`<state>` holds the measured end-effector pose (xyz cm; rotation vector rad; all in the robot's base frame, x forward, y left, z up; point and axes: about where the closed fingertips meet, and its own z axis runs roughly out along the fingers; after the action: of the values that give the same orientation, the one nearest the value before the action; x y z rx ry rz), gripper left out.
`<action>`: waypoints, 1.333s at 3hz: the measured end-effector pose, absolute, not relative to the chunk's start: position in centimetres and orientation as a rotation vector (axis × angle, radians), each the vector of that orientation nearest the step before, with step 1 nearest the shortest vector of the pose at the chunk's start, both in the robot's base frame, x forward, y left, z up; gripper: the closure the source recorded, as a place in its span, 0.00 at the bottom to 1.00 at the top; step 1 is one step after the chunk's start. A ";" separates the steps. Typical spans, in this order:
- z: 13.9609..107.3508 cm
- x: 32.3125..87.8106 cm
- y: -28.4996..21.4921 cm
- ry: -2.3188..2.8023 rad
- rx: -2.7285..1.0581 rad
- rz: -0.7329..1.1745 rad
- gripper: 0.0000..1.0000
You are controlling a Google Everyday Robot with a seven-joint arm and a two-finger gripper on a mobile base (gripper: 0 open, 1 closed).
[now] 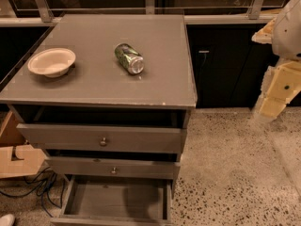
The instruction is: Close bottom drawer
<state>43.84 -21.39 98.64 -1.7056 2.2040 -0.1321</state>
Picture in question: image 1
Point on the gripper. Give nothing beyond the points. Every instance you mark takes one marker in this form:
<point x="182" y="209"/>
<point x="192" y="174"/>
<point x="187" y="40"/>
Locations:
<point x="288" y="32"/>

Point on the grey bottom drawer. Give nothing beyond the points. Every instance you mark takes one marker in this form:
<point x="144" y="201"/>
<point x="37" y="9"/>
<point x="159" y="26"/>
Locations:
<point x="100" y="201"/>

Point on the grey drawer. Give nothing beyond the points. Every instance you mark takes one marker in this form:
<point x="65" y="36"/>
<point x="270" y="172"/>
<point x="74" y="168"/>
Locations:
<point x="100" y="201"/>
<point x="115" y="164"/>
<point x="107" y="129"/>

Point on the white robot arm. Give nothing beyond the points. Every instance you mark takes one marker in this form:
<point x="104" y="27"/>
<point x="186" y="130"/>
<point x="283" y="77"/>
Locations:
<point x="283" y="33"/>

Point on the grey drawer cabinet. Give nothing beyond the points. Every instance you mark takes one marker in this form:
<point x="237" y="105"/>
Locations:
<point x="98" y="80"/>

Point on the grey middle drawer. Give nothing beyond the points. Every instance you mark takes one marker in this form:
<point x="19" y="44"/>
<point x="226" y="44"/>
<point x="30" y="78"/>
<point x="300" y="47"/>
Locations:
<point x="115" y="164"/>

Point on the grey top drawer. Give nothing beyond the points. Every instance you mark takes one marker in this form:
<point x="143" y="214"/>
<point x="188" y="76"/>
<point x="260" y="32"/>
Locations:
<point x="107" y="129"/>

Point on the green soda can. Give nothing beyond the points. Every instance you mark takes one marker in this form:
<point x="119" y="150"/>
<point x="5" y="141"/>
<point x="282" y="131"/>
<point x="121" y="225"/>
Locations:
<point x="129" y="58"/>

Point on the white paper bowl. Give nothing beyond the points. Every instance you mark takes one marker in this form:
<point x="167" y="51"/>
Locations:
<point x="51" y="63"/>

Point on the black low wall cabinet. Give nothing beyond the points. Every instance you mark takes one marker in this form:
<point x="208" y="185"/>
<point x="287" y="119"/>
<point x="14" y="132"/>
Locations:
<point x="228" y="66"/>

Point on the metal window railing frame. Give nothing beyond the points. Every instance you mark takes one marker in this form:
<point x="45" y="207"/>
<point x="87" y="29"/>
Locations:
<point x="15" y="13"/>

